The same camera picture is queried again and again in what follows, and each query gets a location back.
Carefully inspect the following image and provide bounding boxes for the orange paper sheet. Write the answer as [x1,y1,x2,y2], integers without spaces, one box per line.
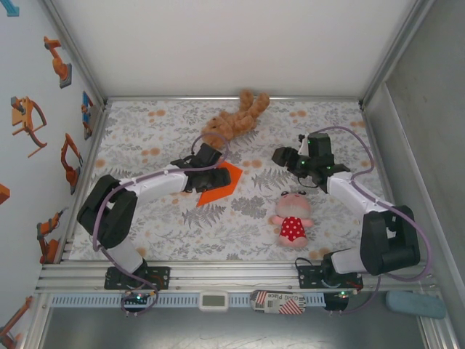
[195,161,243,208]

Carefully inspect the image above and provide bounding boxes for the brown teddy bear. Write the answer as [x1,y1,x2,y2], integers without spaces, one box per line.
[201,89,270,143]

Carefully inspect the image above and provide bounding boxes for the floral print tablecloth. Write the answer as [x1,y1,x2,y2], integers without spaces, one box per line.
[68,98,404,262]

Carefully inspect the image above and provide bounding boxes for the pink plush doll dotted dress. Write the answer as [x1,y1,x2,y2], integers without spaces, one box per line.
[267,192,315,250]

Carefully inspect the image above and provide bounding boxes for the white digital timer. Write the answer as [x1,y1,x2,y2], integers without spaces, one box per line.
[198,290,230,312]

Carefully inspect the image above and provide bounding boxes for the blue orange machine sticker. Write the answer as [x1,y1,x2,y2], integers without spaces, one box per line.
[81,90,96,141]

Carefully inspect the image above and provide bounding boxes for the patterned printed pouch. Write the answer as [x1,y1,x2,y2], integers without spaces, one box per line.
[249,289,307,316]

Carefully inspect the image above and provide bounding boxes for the blue grey case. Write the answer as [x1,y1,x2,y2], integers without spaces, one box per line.
[385,289,447,320]

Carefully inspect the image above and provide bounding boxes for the orange claw gripper sticker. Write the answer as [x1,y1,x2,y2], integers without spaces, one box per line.
[9,96,48,159]

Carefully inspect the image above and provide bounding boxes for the aluminium cage frame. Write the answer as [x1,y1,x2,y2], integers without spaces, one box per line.
[34,0,458,349]

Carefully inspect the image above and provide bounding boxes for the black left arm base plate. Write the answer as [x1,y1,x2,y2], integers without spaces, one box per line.
[104,265,171,291]

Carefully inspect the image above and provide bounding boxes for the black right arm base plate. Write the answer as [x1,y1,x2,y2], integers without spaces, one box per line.
[296,265,363,291]

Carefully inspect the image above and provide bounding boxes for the white slotted cable duct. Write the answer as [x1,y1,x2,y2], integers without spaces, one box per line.
[50,293,326,307]

